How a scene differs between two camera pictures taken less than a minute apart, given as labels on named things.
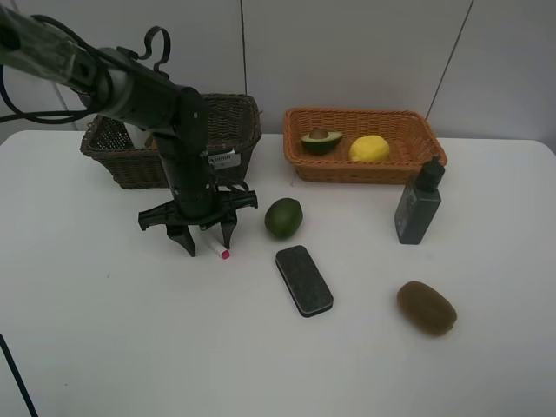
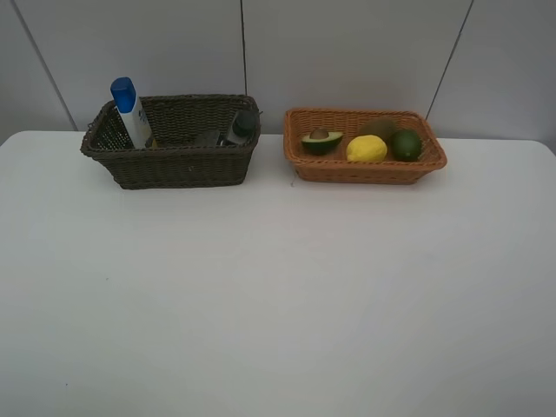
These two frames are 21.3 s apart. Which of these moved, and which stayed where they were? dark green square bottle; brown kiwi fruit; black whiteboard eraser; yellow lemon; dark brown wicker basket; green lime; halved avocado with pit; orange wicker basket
Moved: brown kiwi fruit; black whiteboard eraser; green lime; dark green square bottle
Stayed: orange wicker basket; halved avocado with pit; dark brown wicker basket; yellow lemon
